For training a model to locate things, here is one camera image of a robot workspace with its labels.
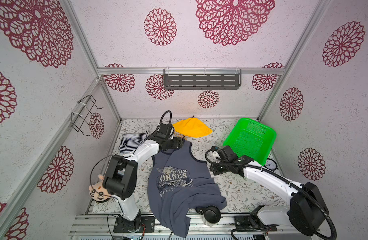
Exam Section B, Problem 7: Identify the green plastic basket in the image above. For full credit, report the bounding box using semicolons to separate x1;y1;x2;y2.
223;118;277;166

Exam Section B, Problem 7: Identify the black wire wall rack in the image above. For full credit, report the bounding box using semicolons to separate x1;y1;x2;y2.
70;95;104;139

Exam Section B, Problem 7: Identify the yellow bucket hat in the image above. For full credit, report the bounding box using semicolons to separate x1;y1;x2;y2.
173;118;213;138

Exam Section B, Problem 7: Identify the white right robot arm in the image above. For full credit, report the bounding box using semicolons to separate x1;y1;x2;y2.
205;146;338;240

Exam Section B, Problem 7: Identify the blue white striped tank top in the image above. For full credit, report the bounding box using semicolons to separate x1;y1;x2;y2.
118;132;148;154

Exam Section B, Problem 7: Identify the grey tank top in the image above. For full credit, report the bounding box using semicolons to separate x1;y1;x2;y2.
147;141;227;238

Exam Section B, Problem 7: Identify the black pressure gauge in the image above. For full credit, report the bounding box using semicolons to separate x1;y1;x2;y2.
264;158;278;171

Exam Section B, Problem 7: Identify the plush doll toy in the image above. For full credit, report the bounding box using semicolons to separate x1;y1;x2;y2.
89;175;112;203

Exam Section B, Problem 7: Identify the grey wall shelf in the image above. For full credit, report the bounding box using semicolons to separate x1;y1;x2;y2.
163;69;242;90

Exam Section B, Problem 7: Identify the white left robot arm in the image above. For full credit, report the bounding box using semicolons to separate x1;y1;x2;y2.
103;123;183;221

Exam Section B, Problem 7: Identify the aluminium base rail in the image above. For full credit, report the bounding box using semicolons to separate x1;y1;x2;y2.
67;214;318;240

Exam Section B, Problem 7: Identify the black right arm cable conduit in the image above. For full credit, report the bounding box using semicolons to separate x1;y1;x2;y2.
204;146;338;240

